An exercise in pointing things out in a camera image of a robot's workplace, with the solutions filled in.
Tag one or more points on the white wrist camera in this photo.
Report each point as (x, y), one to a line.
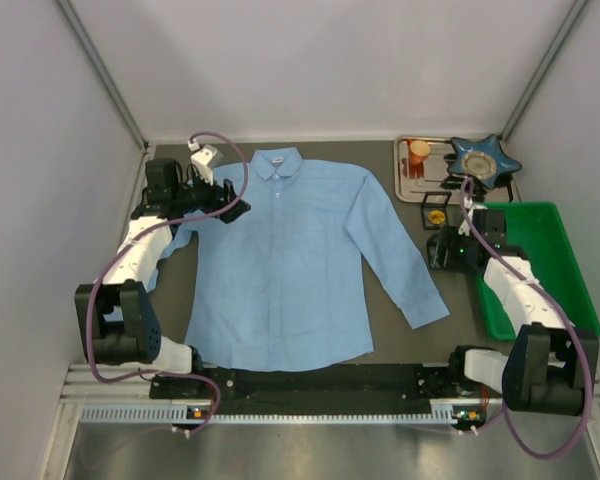
(468, 209)
(203, 160)

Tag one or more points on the black box gold brooch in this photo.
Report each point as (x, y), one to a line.
(433, 210)

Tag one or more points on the light blue shirt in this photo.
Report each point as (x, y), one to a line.
(281, 288)

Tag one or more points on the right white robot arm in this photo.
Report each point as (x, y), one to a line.
(551, 367)

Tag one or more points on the green plastic bin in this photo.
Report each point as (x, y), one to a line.
(537, 228)

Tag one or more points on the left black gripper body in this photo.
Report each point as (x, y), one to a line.
(222, 198)

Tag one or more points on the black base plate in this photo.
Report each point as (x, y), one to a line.
(365, 389)

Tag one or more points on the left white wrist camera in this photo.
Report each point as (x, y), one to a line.
(203, 160)

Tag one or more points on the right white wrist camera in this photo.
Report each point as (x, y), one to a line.
(468, 209)

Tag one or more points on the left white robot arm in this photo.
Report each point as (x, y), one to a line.
(118, 325)

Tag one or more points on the metal tray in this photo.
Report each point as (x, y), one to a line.
(412, 182)

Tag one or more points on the orange cup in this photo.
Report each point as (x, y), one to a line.
(419, 151)

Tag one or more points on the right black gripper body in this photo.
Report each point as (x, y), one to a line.
(441, 248)

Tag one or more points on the aluminium front rail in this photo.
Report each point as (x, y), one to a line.
(185, 403)

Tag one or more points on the blue star-shaped dish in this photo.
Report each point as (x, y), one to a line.
(484, 160)

